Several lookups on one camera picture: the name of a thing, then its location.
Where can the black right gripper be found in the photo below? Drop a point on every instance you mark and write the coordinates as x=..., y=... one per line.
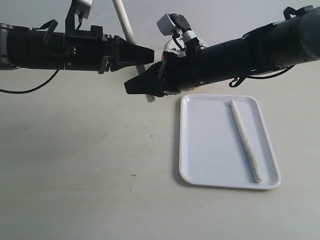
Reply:
x=148, y=82

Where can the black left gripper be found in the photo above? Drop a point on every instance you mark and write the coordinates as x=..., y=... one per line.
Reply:
x=92, y=50

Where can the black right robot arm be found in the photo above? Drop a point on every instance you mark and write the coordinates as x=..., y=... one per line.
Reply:
x=263, y=53

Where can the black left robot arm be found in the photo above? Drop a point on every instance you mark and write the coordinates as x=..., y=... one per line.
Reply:
x=21, y=47

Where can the small red drum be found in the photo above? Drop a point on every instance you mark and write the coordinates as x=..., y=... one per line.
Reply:
x=172, y=47

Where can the white plastic tray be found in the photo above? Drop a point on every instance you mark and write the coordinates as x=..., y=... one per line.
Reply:
x=211, y=152

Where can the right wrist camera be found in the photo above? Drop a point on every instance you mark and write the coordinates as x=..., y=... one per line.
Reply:
x=177, y=26

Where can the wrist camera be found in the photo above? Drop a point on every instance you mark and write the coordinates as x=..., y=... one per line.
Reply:
x=177, y=26
x=82, y=8

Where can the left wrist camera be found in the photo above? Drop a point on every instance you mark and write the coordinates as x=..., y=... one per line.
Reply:
x=82, y=8

